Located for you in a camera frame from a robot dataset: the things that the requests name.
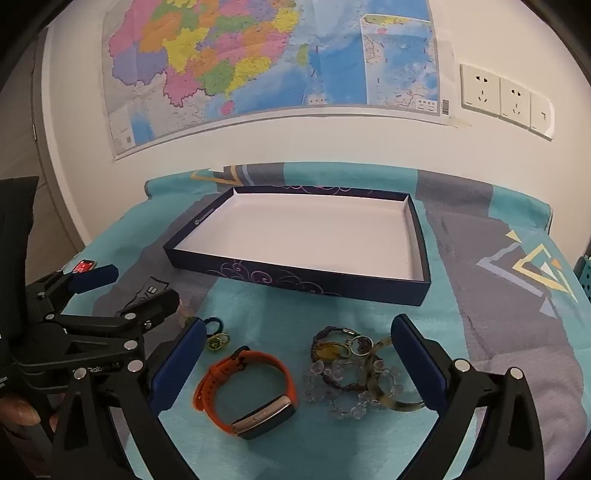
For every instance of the orange smartwatch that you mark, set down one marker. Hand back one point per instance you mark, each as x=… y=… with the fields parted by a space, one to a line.
x=265 y=415

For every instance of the colourful wall map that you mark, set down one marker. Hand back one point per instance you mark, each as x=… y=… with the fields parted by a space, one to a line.
x=231 y=69

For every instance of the teal and grey printed blanket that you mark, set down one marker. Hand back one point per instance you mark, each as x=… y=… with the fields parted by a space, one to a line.
x=485 y=300

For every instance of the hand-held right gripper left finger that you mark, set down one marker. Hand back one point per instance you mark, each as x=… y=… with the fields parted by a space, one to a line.
x=180 y=364

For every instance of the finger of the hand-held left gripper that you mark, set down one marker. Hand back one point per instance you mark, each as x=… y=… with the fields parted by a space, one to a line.
x=94 y=278
x=147 y=310

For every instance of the white wall socket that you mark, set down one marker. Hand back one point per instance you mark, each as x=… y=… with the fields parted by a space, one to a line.
x=515 y=101
x=480 y=90
x=541 y=115

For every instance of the dark blue box tray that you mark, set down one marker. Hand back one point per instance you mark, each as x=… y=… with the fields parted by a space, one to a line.
x=314 y=235

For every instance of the tortoiseshell bangle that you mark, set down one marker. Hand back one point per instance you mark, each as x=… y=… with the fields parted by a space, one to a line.
x=368 y=369

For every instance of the person's left hand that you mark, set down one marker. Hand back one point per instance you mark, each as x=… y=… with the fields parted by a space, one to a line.
x=18 y=411

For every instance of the grey door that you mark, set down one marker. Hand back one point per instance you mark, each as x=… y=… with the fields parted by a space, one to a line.
x=18 y=138

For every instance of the smartphone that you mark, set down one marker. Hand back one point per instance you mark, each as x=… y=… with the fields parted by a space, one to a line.
x=84 y=267

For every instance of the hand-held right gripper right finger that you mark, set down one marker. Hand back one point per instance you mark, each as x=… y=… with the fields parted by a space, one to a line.
x=415 y=364

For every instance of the blue perforated basket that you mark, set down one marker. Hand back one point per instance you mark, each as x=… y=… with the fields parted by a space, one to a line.
x=584 y=277

